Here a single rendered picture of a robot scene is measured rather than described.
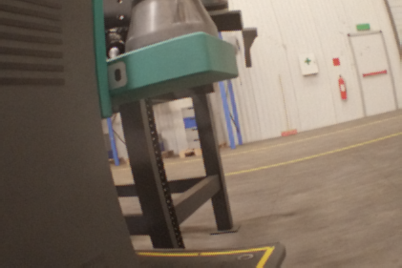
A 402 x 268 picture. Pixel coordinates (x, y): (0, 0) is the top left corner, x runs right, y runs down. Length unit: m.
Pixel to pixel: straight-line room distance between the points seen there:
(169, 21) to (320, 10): 10.01
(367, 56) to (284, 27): 2.39
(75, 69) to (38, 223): 0.16
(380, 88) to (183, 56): 9.97
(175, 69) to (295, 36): 9.84
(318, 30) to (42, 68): 10.20
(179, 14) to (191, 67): 0.10
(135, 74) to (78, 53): 0.24
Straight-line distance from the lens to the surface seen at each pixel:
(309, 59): 10.17
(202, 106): 2.21
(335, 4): 10.68
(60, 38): 0.38
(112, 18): 1.41
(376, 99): 10.44
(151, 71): 0.61
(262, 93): 10.32
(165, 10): 0.64
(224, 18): 1.05
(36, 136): 0.32
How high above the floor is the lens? 0.60
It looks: 1 degrees up
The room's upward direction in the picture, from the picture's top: 10 degrees counter-clockwise
